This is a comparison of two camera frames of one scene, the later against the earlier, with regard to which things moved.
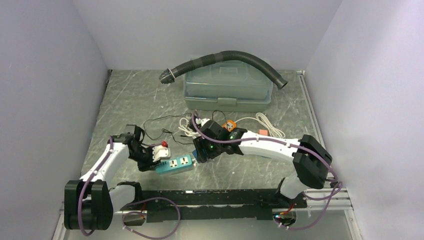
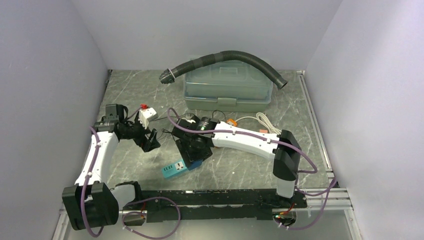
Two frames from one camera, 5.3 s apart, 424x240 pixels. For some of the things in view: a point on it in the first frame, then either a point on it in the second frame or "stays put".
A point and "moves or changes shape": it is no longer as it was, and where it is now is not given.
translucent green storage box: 232,85 stays put
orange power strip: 229,125 stays put
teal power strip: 179,163 moves or changes shape
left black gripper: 149,165 to 146,144
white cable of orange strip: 273,131 stays put
